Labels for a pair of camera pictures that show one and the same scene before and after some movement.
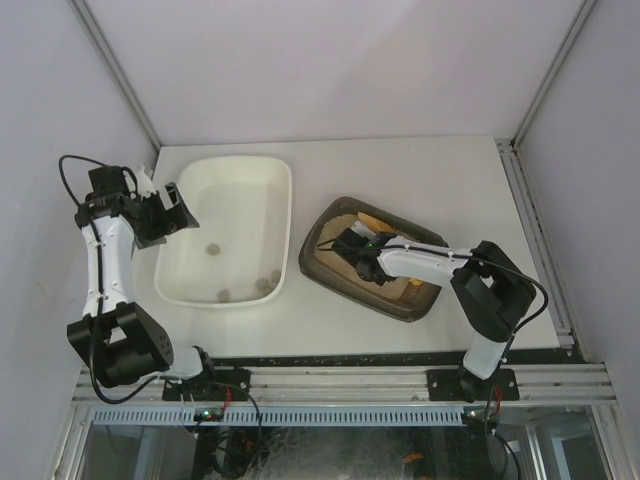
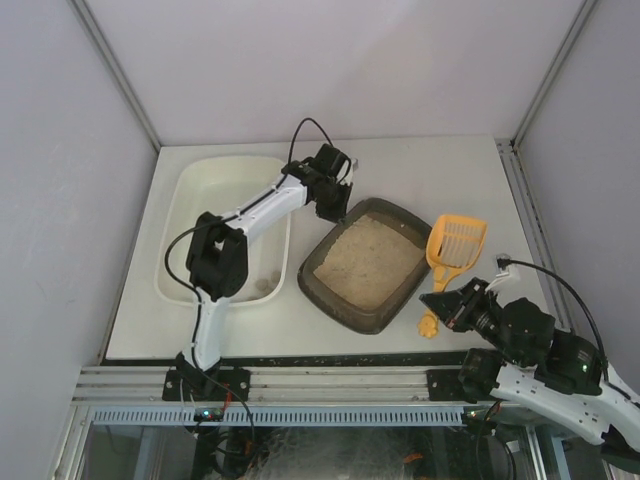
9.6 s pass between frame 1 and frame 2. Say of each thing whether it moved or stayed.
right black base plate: stayed
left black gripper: moved
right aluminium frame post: stayed
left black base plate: stayed
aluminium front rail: stayed
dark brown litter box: moved
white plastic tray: stayed
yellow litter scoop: moved
